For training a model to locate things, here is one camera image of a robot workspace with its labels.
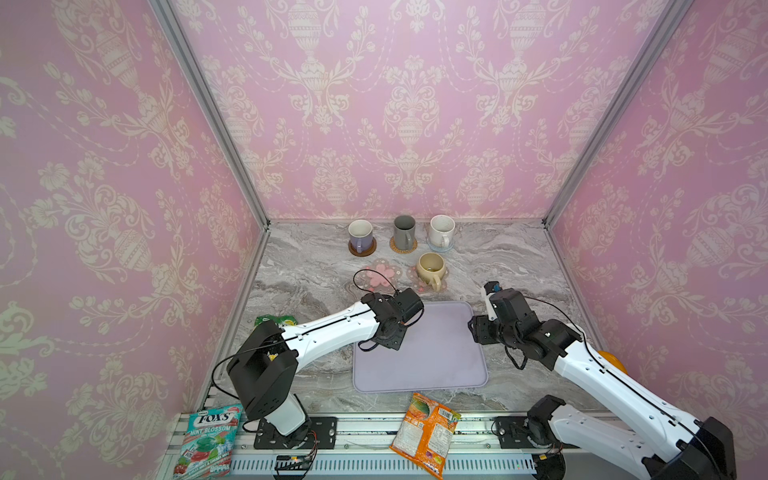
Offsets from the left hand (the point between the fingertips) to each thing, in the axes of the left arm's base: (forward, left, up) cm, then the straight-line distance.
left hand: (390, 339), depth 83 cm
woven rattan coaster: (+39, -1, -6) cm, 39 cm away
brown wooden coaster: (+36, +10, -7) cm, 38 cm away
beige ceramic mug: (+27, -13, -3) cm, 31 cm away
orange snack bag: (-22, -9, -5) cm, 24 cm away
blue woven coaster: (+38, -17, -6) cm, 42 cm away
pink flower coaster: (+27, +4, -8) cm, 28 cm away
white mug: (+40, -18, +3) cm, 43 cm away
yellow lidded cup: (-2, -64, -6) cm, 65 cm away
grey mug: (+37, -4, +4) cm, 38 cm away
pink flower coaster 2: (+21, -11, -6) cm, 24 cm away
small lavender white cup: (+40, +12, 0) cm, 41 cm away
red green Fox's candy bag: (-25, +43, -5) cm, 50 cm away
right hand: (+3, -24, +6) cm, 25 cm away
